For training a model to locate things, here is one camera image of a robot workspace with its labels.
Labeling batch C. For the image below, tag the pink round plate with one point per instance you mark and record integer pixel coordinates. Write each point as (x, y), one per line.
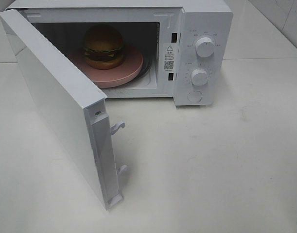
(125, 72)

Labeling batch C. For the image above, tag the white microwave door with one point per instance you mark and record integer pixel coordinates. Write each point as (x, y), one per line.
(70, 103)

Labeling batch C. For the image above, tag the white warning label sticker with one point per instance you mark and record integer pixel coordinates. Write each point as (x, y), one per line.
(169, 56)

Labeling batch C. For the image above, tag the glass microwave turntable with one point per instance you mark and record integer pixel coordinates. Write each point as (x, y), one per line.
(142, 79)

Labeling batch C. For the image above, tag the lower white timer knob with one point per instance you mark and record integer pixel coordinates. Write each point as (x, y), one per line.
(199, 77)

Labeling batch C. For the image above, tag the white microwave oven body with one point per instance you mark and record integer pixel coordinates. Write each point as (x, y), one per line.
(147, 25)

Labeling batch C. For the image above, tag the upper white power knob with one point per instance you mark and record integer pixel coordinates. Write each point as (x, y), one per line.
(204, 46)

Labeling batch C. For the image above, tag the toy hamburger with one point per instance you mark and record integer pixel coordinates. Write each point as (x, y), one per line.
(103, 47)

